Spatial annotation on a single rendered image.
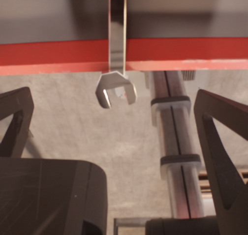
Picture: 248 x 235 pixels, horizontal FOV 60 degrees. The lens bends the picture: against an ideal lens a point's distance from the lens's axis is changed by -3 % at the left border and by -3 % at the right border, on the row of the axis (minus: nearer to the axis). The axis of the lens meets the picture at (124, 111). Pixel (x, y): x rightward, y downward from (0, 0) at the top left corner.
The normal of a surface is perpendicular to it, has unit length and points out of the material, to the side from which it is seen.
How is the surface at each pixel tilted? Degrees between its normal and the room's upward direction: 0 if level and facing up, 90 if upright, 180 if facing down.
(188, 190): 90
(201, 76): 0
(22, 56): 90
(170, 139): 90
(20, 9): 0
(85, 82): 0
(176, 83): 90
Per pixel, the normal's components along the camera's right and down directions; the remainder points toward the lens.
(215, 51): -0.04, -0.65
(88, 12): 0.00, 0.76
